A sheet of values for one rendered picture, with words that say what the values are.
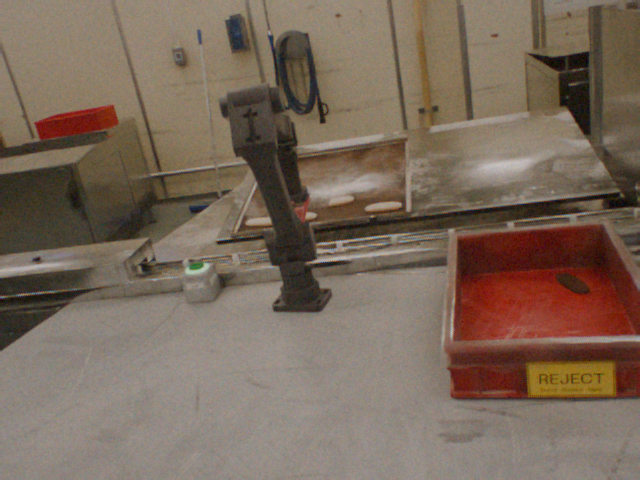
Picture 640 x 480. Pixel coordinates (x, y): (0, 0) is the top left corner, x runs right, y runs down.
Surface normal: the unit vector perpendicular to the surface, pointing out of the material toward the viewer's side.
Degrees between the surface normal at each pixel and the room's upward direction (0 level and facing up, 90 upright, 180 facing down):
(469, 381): 90
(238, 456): 0
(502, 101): 90
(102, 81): 90
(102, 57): 90
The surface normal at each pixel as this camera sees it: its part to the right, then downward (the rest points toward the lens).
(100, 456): -0.18, -0.92
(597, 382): -0.22, 0.38
